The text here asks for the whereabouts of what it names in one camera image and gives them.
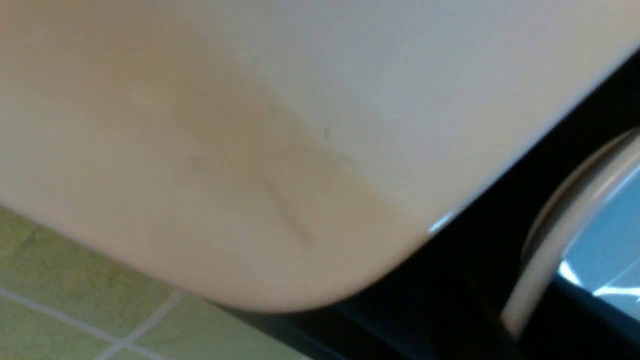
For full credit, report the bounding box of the white square rice plate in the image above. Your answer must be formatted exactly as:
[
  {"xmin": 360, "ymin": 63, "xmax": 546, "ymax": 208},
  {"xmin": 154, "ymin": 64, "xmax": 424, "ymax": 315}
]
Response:
[{"xmin": 0, "ymin": 0, "xmax": 639, "ymax": 312}]

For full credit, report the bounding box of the green checkered tablecloth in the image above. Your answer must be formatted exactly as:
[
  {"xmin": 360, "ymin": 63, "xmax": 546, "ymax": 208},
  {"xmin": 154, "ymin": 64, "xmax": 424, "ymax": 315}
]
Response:
[{"xmin": 0, "ymin": 208, "xmax": 304, "ymax": 360}]

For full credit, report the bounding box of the small white bowl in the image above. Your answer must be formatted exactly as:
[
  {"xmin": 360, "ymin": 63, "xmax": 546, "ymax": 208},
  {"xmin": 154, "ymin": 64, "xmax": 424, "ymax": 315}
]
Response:
[{"xmin": 500, "ymin": 128, "xmax": 639, "ymax": 339}]

